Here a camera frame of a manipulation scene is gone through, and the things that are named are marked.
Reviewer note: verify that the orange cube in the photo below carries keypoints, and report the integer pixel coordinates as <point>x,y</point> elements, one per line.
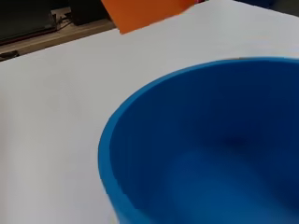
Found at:
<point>146,12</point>

